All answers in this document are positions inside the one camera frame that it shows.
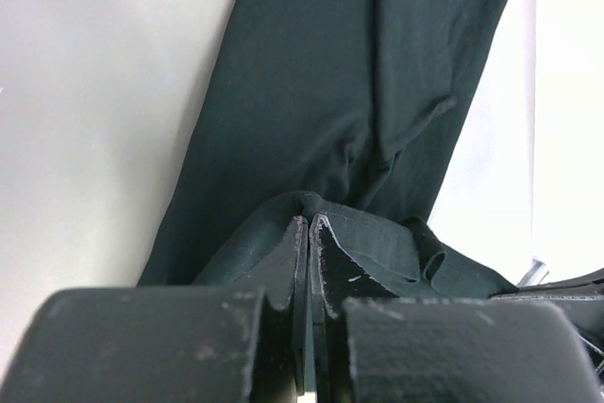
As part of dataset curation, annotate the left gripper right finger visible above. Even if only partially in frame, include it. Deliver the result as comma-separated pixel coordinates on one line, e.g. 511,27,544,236
309,214,392,402

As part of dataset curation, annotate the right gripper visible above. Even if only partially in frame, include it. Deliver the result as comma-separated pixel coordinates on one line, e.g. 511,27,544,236
492,269,603,370

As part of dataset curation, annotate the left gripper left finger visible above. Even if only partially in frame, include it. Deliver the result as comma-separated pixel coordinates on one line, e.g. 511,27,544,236
237,216,309,396

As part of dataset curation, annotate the black t-shirt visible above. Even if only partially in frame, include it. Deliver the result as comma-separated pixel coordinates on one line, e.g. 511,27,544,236
140,0,513,298

